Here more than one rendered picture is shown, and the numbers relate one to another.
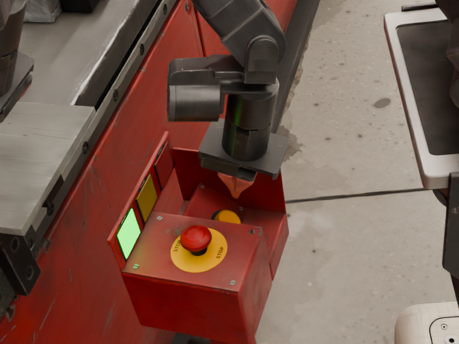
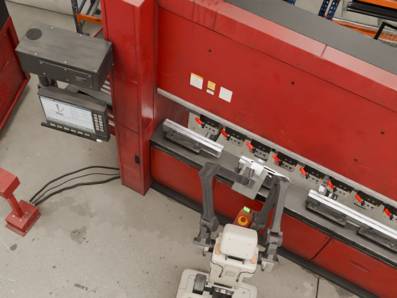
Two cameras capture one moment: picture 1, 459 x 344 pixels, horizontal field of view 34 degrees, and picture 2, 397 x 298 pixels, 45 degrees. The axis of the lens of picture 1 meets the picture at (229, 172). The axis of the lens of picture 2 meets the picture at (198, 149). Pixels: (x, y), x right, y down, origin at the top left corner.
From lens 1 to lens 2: 295 cm
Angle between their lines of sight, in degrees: 52
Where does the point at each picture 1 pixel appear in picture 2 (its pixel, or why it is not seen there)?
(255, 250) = not seen: hidden behind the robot
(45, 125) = (251, 193)
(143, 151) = (285, 222)
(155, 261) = (242, 213)
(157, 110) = (296, 226)
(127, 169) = not seen: hidden behind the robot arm
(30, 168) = (242, 190)
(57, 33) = (300, 201)
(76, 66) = (286, 203)
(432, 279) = not seen: outside the picture
